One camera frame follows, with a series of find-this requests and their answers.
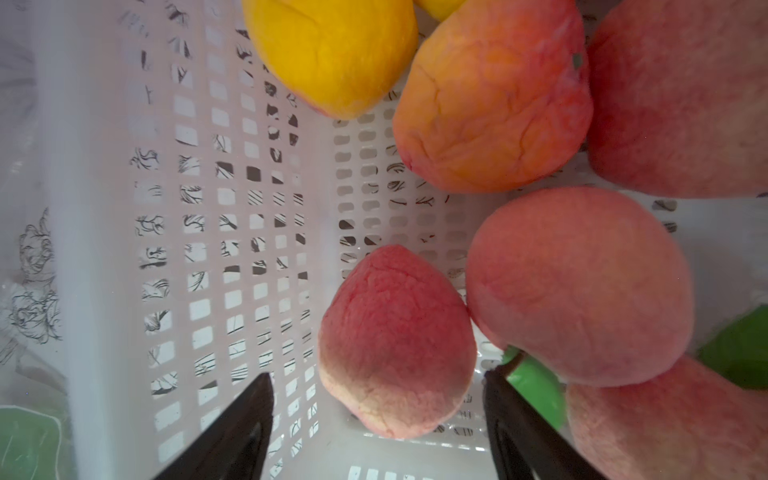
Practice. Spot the pink peach mid right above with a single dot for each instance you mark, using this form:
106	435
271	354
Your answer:
680	98

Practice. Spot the clear green-zipper zip-top bag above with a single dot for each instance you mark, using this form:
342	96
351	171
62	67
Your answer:
36	430

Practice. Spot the yellow peach right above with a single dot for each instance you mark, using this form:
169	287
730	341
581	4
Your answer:
439	10

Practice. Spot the yellow peach left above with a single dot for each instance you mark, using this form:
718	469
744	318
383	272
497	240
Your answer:
340	57

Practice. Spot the orange-red peach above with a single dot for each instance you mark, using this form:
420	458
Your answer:
497	97

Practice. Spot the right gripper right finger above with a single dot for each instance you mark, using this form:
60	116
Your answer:
522	443

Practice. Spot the pink peach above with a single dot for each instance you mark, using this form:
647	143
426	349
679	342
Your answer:
586	281
396	346
688	423

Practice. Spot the pink plastic basket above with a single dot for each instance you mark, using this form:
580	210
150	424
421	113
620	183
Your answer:
202	221

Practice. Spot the yellow peach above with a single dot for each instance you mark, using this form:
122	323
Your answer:
439	10
340	57

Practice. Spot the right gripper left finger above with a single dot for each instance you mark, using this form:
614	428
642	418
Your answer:
235	445

